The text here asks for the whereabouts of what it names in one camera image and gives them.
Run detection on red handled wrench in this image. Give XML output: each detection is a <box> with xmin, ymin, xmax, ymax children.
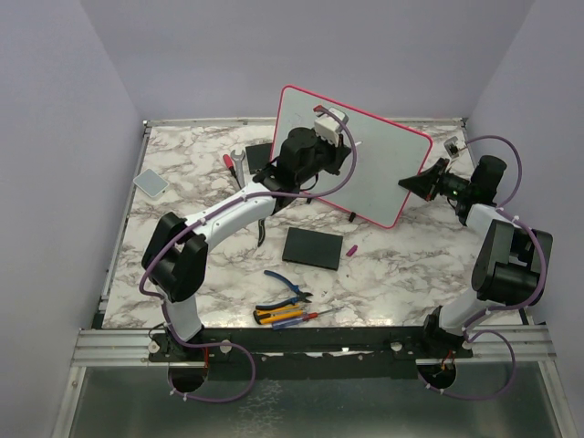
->
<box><xmin>223</xmin><ymin>151</ymin><xmax>245</xmax><ymax>189</ymax></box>

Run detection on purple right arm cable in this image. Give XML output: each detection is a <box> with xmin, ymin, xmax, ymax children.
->
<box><xmin>423</xmin><ymin>135</ymin><xmax>548</xmax><ymax>402</ymax></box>

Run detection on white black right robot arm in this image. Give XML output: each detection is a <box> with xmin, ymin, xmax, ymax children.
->
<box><xmin>399</xmin><ymin>155</ymin><xmax>553</xmax><ymax>357</ymax></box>

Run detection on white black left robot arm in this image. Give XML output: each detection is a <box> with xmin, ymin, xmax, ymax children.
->
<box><xmin>139</xmin><ymin>124</ymin><xmax>357</xmax><ymax>360</ymax></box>

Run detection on red blue screwdriver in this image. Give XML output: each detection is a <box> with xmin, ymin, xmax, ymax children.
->
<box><xmin>272</xmin><ymin>308</ymin><xmax>339</xmax><ymax>330</ymax></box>

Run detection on pink framed whiteboard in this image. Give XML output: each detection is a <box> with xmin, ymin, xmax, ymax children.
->
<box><xmin>271</xmin><ymin>85</ymin><xmax>433</xmax><ymax>229</ymax></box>

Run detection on black handled wire stripper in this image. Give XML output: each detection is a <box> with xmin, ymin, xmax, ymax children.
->
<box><xmin>257</xmin><ymin>219</ymin><xmax>266</xmax><ymax>247</ymax></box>

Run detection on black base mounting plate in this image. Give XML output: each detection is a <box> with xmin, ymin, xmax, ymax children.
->
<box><xmin>149</xmin><ymin>326</ymin><xmax>473</xmax><ymax>380</ymax></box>

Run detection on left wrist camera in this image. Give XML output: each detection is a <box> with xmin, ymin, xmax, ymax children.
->
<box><xmin>314</xmin><ymin>107</ymin><xmax>349</xmax><ymax>146</ymax></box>

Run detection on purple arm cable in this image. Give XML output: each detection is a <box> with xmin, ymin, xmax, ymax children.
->
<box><xmin>138</xmin><ymin>107</ymin><xmax>358</xmax><ymax>404</ymax></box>
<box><xmin>423</xmin><ymin>135</ymin><xmax>548</xmax><ymax>402</ymax></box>

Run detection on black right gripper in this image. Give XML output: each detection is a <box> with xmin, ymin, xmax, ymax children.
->
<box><xmin>401</xmin><ymin>159</ymin><xmax>474</xmax><ymax>203</ymax></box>

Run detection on small white square box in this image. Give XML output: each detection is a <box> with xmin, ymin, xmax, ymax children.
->
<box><xmin>133</xmin><ymin>169</ymin><xmax>169</xmax><ymax>199</ymax></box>

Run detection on black rear network switch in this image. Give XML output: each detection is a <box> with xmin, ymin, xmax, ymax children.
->
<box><xmin>245</xmin><ymin>143</ymin><xmax>272</xmax><ymax>175</ymax></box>

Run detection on blue handled cutting pliers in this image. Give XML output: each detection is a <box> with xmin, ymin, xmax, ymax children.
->
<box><xmin>264</xmin><ymin>270</ymin><xmax>313</xmax><ymax>303</ymax></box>

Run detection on pink marker cap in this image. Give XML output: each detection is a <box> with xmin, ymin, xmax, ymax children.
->
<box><xmin>346</xmin><ymin>245</ymin><xmax>358</xmax><ymax>256</ymax></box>

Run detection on black flat network switch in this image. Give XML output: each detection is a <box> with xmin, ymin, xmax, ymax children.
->
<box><xmin>282</xmin><ymin>227</ymin><xmax>343</xmax><ymax>271</ymax></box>

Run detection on yellow black utility knife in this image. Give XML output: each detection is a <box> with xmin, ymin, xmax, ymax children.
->
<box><xmin>253</xmin><ymin>304</ymin><xmax>304</xmax><ymax>325</ymax></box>

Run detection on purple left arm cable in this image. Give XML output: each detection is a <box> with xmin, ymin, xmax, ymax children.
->
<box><xmin>138</xmin><ymin>107</ymin><xmax>358</xmax><ymax>404</ymax></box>

